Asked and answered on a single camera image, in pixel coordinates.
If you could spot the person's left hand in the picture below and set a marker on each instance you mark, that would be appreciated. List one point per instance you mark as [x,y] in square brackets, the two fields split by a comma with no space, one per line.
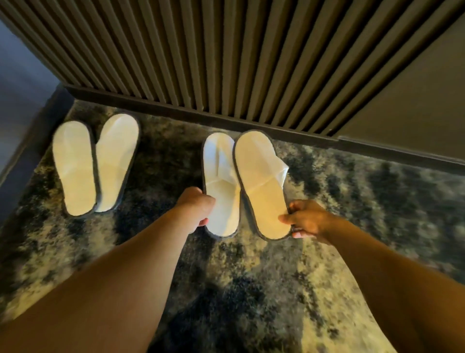
[194,205]

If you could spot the person's right hand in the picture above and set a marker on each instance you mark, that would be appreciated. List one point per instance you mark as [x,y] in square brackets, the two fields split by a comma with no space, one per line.
[310,218]

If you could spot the person's left fingers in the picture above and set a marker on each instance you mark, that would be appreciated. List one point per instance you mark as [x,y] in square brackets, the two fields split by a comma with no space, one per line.
[203,222]

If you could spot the person's right thumb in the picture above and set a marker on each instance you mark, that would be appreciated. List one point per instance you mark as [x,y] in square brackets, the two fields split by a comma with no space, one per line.
[287,217]

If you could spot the person's right forearm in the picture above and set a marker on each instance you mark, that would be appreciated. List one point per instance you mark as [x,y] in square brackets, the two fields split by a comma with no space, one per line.
[396,291]

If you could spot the person's left forearm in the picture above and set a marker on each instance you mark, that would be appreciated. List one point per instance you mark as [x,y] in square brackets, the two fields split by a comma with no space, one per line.
[98,287]

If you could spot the dark baseboard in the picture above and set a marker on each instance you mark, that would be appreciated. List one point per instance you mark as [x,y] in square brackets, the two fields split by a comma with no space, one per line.
[254,127]

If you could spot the white flat slipper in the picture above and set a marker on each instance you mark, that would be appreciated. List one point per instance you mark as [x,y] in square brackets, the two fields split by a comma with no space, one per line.
[74,169]
[115,160]

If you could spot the dark slatted wooden panel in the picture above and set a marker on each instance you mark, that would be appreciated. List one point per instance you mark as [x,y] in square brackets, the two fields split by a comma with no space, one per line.
[232,54]

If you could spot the dark cabinet door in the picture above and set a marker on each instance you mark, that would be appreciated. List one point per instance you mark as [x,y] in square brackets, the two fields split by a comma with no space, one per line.
[414,98]

